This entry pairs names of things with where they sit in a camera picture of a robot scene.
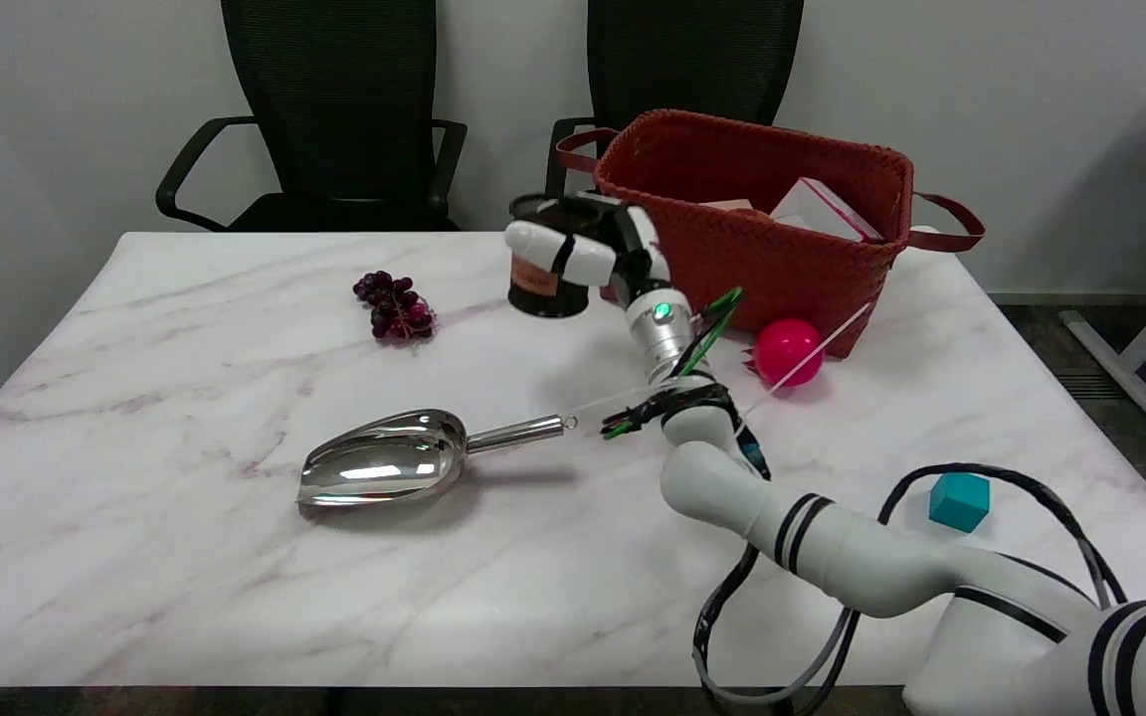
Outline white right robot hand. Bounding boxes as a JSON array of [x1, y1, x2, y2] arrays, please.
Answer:
[[504, 191, 673, 311]]

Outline white thin stick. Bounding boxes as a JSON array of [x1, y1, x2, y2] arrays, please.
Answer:
[[561, 302, 873, 423]]

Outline pink ball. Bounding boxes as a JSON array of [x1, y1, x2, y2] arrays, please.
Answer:
[[752, 318, 826, 390]]

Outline black mesh office chair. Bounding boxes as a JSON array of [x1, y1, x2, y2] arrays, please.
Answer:
[[544, 0, 805, 200], [155, 0, 468, 234]]

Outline white desk leg frame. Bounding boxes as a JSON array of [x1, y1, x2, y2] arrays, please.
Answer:
[[1058, 96, 1146, 447]]

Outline silver metal scoop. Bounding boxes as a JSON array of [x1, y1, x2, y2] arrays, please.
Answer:
[[296, 409, 578, 509]]

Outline black pen container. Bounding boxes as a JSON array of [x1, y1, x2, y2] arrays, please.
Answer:
[[507, 194, 592, 319]]

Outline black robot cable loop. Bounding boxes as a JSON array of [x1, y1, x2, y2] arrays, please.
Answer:
[[692, 462, 1129, 716]]

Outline red woven basket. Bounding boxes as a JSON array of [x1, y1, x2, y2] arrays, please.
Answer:
[[555, 108, 986, 359]]

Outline purple grape bunch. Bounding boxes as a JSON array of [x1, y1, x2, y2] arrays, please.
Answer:
[[352, 270, 438, 344]]

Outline teal cube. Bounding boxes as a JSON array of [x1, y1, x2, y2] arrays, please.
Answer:
[[929, 472, 992, 533]]

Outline white box with red trim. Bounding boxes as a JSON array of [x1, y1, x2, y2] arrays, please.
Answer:
[[770, 177, 884, 244]]

